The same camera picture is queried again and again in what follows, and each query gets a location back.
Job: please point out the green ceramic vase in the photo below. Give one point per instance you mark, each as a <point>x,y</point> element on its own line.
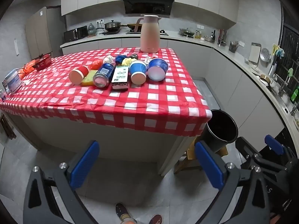
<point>91,30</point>

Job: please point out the yellow cloth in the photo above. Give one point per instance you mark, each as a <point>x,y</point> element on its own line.
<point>127,62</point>

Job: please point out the white wall socket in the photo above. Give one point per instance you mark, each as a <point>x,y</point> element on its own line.
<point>201,26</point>
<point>241,44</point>
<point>100,21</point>

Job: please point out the black chopstick holder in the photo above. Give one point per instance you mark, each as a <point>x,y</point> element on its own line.
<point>233,47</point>

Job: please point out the red white checkered tablecloth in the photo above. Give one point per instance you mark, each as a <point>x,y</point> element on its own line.
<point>140,100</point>

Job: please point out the white wall panel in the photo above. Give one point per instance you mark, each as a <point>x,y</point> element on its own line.
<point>16,46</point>

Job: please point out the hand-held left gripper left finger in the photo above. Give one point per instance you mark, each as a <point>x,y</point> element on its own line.
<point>85,165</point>

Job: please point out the white cutting board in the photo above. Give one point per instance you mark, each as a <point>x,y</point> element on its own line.
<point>254,52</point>

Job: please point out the blue drink can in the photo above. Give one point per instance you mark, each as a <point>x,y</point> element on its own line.
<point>104,72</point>

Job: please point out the red paper cup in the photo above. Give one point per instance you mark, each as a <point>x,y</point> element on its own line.
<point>80,73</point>

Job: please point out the black induction cooker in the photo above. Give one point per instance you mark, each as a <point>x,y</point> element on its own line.
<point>109,32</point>

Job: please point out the white cloth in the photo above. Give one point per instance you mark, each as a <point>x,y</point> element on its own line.
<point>108,58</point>

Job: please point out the green dish brush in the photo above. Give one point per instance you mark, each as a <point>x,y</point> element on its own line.
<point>290,72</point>

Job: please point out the blue paper cup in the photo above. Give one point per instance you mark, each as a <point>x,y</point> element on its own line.
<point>137,68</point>

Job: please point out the blue cloth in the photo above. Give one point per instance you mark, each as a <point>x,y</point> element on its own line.
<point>119,58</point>

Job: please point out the person's shoe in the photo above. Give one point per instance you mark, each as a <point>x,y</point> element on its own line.
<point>156,219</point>
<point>122,212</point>

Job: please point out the black gas cooktop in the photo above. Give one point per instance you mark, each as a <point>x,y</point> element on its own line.
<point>163,32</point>

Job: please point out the black plastic bucket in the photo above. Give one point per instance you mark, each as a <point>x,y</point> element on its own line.
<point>220,126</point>

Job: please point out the clear plastic container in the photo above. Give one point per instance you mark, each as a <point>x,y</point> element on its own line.
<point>12,81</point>

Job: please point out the person's left shoe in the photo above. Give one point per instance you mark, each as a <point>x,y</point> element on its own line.
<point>122,212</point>

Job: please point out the dark glass bottle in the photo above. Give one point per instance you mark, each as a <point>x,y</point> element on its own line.
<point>213,37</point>

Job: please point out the dark wooden furniture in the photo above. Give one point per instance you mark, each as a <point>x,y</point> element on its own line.
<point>7,126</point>

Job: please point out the black window grille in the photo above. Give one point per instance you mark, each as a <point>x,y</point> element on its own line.
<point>289,39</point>

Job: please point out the yellow green sponge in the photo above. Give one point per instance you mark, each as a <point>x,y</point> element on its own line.
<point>87,81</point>

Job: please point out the kitchen utensil holder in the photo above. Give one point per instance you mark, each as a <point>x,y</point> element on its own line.
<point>222,39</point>

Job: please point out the steel wool scourer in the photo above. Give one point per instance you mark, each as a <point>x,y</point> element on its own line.
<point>133,56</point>

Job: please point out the small white dish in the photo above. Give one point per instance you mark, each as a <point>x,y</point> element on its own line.
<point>296,122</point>

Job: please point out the pink thermos jug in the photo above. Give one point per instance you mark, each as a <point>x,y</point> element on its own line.
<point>149,37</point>

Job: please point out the wooden stool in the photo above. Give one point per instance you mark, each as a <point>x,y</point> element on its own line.
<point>186,161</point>

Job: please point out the black white snack packet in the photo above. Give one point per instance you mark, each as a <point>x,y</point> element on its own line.
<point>120,75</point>

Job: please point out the steel pan with lid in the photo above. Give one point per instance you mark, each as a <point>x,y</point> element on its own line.
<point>186,32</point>

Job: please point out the black range hood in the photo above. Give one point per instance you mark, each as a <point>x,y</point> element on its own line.
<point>148,4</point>

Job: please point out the brown tape roll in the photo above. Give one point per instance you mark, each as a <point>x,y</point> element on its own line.
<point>265,78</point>

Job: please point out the green detergent bottle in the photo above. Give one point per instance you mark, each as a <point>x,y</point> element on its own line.
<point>294,94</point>

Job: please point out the steel sink faucet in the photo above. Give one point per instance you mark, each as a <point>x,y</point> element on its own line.
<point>281,86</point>

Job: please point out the black pot with lid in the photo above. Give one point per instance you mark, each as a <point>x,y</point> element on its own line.
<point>112,26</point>

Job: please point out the beige refrigerator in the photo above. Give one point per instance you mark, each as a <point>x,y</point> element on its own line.
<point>41,35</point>

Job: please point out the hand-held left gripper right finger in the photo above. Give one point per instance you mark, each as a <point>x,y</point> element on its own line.
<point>209,168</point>

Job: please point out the red box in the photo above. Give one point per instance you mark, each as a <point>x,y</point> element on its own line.
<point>43,62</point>

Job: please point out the yellow blue rubber gloves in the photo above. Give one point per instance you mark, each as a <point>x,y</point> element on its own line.
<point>278,51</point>

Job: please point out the yellow oil bottles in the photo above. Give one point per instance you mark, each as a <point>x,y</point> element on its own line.
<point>198,35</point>

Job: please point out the round steel strainer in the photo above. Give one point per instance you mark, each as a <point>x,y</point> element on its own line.
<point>265,54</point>

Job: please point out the black microwave oven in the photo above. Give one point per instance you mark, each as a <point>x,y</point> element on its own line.
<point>74,33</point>

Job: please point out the blue paper bowl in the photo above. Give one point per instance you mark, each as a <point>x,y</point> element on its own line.
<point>158,64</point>

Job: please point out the person's right shoe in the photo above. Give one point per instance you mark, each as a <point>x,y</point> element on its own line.
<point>156,219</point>

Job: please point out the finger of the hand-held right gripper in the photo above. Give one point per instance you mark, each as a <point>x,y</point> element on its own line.
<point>244,149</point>
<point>274,144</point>

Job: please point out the orange net bag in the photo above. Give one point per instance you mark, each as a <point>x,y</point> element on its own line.
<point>29,68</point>

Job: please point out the orange cloth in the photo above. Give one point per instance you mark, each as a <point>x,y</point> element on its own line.
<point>96,64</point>

